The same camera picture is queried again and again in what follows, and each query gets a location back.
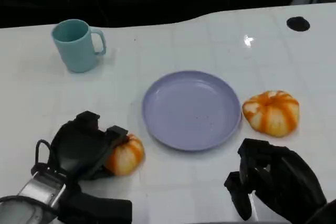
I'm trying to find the black round table grommet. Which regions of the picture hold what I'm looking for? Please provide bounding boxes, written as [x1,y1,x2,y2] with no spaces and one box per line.
[286,16,311,32]

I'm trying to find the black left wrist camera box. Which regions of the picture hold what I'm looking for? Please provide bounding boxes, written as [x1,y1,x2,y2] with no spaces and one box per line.
[57,191,133,224]

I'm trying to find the orange and white bread roll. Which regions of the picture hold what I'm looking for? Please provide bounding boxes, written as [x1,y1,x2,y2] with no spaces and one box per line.
[241,90,300,138]
[103,133,145,176]

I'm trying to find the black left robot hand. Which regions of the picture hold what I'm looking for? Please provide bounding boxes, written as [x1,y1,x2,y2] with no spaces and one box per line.
[48,110,129,183]

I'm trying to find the lilac plate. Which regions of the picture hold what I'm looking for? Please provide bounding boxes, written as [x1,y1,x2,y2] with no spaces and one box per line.
[141,70,242,152]

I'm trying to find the pale green mug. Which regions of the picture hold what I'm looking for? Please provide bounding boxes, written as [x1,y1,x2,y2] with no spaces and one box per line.
[50,19,107,73]

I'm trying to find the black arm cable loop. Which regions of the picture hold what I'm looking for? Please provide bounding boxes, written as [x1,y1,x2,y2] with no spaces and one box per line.
[30,139,55,176]

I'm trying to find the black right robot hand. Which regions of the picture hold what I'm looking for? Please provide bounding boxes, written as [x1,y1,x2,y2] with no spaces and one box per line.
[224,138,328,221]

